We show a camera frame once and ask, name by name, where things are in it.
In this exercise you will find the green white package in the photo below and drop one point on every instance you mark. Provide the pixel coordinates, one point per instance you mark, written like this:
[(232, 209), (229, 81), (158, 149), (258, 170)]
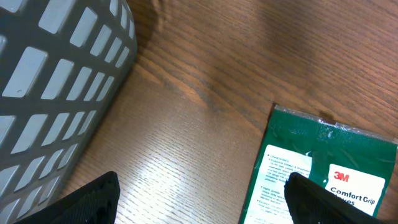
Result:
[(351, 163)]

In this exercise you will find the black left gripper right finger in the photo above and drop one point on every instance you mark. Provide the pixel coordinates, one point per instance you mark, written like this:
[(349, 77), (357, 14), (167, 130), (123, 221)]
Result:
[(308, 203)]

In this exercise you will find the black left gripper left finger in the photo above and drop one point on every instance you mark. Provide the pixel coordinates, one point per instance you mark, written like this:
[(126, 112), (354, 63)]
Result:
[(93, 203)]

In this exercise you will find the grey plastic basket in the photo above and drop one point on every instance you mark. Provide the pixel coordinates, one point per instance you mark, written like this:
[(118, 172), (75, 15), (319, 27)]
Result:
[(62, 62)]

